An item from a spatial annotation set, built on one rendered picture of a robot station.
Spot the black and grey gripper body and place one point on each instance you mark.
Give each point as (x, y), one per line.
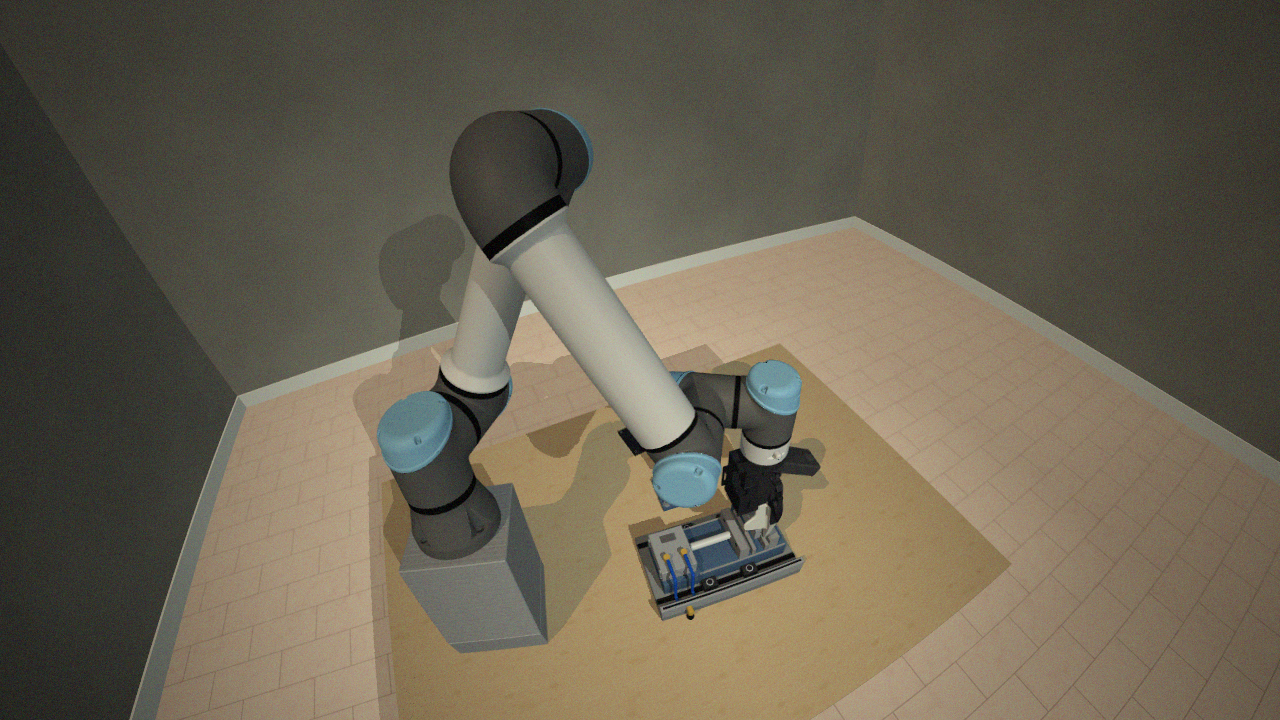
(762, 487)

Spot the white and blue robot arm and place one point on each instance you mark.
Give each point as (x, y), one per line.
(502, 168)

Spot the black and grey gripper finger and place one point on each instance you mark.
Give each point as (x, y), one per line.
(766, 516)

